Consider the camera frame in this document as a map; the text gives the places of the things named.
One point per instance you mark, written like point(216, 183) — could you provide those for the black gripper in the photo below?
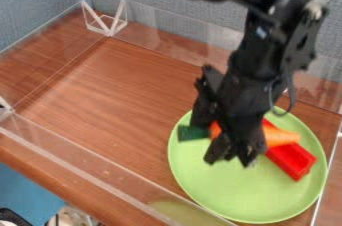
point(236, 100)

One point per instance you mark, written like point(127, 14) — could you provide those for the orange toy carrot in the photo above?
point(276, 136)

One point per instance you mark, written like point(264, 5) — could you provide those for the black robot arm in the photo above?
point(278, 44)

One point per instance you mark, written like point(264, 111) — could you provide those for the green plate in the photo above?
point(252, 195)

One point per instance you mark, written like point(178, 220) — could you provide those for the red plastic block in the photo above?
point(292, 159)

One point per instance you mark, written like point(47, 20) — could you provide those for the clear acrylic corner bracket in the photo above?
point(104, 24)

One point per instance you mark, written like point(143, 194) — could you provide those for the clear acrylic enclosure wall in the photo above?
point(89, 104)

